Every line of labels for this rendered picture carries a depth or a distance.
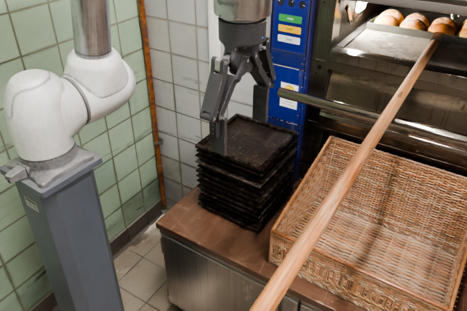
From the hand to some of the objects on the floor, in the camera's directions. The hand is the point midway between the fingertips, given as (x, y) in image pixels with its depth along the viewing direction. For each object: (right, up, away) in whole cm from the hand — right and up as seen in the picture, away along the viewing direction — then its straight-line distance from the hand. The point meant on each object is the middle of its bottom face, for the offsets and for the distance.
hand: (240, 129), depth 75 cm
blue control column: (+70, -24, +211) cm, 223 cm away
